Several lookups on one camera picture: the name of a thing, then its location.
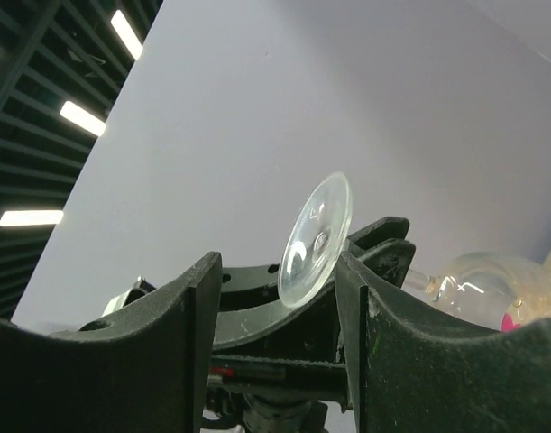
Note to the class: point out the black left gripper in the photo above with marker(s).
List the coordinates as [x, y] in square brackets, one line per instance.
[261, 348]

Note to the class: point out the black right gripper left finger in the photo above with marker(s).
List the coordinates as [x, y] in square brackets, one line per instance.
[142, 368]

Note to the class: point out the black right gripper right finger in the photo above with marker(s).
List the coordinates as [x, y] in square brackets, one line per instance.
[412, 368]

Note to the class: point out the clear wine glass front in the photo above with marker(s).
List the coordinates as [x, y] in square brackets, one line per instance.
[316, 241]

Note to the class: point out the clear wine glass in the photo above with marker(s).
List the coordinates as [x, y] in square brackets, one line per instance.
[316, 241]
[476, 287]

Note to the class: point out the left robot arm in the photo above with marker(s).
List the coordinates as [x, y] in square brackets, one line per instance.
[266, 415]

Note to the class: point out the pink plastic goblet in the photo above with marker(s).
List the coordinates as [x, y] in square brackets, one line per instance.
[508, 324]

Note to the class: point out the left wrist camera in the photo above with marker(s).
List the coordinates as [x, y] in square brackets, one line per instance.
[138, 290]

